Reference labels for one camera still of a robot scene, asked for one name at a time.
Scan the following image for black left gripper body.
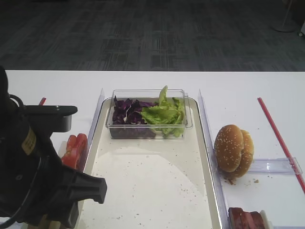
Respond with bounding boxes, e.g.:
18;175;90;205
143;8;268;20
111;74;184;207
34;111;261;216
0;65;79;229

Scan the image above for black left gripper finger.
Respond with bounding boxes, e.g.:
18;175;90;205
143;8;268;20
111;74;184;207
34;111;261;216
71;172;107;204

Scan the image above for tomato slices stack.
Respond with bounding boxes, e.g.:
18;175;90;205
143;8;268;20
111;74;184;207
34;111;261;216
61;133;88;172

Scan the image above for green lettuce leaves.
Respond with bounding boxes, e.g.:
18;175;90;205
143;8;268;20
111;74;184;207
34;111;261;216
140;85;185;126

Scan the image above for meat patty slices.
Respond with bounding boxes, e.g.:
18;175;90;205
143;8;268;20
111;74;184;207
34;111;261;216
228;208;266;229

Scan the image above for white metal tray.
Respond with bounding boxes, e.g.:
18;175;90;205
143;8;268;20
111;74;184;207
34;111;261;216
77;99;221;229

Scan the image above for purple cabbage leaves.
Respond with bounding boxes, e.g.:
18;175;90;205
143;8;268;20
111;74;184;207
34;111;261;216
110;97;157;139

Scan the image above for clear plastic salad container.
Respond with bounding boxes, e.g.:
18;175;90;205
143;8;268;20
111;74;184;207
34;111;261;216
105;86;193;139

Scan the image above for sesame bun top front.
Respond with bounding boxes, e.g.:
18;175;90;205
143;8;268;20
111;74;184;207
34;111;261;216
214;125;244;173

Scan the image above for bun top rear piece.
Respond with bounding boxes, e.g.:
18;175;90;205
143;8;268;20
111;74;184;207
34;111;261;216
234;130;254;177

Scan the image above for white patty pusher block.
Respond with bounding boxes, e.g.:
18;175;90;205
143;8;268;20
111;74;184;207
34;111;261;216
260;210;274;229

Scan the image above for round stand base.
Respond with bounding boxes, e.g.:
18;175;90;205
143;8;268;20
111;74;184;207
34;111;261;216
271;0;295;33

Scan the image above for clear left long rail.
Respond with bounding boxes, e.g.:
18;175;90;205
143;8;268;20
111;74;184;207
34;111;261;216
75;88;105;229

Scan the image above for clear long rail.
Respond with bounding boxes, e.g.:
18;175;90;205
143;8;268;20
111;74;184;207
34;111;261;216
198;90;231;229
75;88;105;229

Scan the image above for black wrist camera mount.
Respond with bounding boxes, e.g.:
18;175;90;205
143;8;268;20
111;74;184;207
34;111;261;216
24;105;78;134

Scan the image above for left red straw rail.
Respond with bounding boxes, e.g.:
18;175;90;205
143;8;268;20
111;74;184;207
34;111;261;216
39;97;46;106

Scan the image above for red straw rail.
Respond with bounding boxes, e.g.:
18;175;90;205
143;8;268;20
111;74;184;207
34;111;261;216
39;97;46;106
257;97;305;192

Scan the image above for clear right long rail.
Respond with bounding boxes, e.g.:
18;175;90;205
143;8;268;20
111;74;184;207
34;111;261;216
198;90;231;229

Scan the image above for clear right rear cross rail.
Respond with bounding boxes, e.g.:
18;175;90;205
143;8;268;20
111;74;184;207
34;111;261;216
248;157;303;175

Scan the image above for right red straw rail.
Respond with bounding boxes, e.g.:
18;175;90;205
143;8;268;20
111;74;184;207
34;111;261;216
257;97;305;192

